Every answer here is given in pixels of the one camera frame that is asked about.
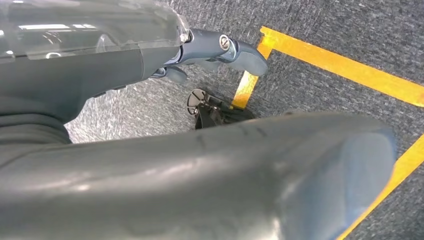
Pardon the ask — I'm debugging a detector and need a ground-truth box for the yellow floor tape square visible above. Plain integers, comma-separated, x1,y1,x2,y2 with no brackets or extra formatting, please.
231,26,424,240

